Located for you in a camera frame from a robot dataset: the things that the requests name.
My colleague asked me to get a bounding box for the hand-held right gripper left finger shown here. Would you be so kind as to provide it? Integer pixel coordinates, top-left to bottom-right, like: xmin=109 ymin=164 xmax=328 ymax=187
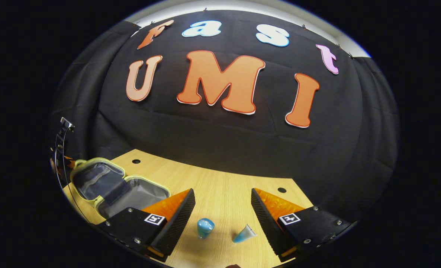
xmin=96 ymin=188 xmax=196 ymax=263

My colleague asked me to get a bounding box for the blue skin care tube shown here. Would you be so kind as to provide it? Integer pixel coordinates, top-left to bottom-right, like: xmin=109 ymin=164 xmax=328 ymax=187
xmin=232 ymin=224 xmax=257 ymax=244

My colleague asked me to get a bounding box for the blue skin care bottle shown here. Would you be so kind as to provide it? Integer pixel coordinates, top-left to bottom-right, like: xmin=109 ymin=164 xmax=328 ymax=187
xmin=197 ymin=218 xmax=215 ymax=239

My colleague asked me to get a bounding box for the pale yellow suitcase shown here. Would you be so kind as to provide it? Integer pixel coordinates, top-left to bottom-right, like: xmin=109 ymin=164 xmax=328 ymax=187
xmin=69 ymin=157 xmax=171 ymax=221

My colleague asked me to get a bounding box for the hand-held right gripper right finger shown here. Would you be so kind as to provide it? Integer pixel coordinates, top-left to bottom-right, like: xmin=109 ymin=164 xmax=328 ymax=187
xmin=251 ymin=188 xmax=357 ymax=263

